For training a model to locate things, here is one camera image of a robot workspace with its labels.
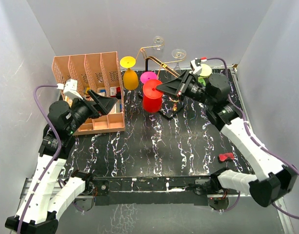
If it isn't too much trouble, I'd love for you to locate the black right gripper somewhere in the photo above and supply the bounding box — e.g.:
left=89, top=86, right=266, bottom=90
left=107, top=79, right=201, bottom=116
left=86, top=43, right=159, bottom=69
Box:
left=157, top=70, right=215, bottom=108

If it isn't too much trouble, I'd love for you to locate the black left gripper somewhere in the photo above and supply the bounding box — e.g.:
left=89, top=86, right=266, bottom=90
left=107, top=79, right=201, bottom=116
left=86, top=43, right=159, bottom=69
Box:
left=66, top=89, right=117, bottom=134

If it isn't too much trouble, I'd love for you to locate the red wine glass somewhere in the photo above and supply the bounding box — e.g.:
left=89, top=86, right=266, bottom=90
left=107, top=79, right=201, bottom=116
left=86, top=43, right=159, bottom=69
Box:
left=142, top=79, right=163, bottom=113

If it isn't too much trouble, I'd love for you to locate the magenta wine glass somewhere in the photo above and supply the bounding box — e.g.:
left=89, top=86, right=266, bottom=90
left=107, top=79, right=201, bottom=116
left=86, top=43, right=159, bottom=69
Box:
left=140, top=71, right=157, bottom=84

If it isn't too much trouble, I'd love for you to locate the yellow wine glass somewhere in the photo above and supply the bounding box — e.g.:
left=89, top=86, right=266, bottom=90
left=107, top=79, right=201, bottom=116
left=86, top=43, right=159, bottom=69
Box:
left=120, top=56, right=139, bottom=90

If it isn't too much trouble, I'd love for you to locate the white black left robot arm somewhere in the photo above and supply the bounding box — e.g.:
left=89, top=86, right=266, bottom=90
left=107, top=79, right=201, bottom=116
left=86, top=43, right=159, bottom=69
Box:
left=5, top=90, right=117, bottom=234

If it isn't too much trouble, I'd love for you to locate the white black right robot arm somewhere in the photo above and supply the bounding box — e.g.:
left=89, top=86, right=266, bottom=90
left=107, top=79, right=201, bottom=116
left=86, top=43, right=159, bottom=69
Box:
left=156, top=71, right=297, bottom=207

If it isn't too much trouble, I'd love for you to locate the clear wine glass right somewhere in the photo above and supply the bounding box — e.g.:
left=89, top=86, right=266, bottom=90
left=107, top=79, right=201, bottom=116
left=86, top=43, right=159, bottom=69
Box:
left=172, top=49, right=186, bottom=74

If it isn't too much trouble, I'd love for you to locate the clear wine glass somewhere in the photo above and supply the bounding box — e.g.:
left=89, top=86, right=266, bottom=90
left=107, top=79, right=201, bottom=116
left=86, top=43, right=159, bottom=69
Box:
left=152, top=36, right=164, bottom=52
left=172, top=49, right=186, bottom=74

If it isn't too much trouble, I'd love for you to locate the green wine glass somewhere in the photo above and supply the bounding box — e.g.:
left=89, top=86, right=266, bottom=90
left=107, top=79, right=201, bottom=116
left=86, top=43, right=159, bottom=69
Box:
left=198, top=64, right=212, bottom=85

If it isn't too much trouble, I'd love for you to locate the clear wine glass left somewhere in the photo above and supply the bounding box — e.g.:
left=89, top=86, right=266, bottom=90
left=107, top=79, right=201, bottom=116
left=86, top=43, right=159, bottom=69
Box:
left=152, top=36, right=164, bottom=52

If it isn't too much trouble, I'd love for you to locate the pink plastic file organizer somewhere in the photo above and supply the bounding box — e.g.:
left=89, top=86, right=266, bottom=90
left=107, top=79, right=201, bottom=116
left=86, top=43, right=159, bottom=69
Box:
left=52, top=51, right=125, bottom=136

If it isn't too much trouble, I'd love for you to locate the small red object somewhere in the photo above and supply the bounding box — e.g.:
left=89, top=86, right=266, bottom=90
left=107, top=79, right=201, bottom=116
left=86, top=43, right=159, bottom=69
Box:
left=218, top=153, right=235, bottom=163

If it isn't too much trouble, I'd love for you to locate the gold wire wine glass rack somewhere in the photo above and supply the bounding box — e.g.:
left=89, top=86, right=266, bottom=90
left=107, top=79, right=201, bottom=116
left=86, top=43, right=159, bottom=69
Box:
left=136, top=45, right=183, bottom=120

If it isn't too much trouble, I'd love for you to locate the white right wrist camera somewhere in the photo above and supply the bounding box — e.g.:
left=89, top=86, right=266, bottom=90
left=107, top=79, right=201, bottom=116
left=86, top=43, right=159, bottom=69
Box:
left=190, top=57, right=207, bottom=75

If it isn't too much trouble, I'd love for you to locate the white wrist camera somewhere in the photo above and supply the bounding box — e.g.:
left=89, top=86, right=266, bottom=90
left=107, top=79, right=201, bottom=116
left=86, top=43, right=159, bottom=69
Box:
left=190, top=57, right=207, bottom=75
left=57, top=79, right=83, bottom=100

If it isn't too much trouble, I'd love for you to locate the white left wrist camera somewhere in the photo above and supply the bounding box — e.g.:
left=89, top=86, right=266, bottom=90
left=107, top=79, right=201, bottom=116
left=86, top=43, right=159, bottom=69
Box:
left=57, top=79, right=83, bottom=100

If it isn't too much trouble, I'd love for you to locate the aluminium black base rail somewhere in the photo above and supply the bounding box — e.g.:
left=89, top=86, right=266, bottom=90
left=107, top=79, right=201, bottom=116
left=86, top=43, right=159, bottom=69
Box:
left=20, top=174, right=240, bottom=208

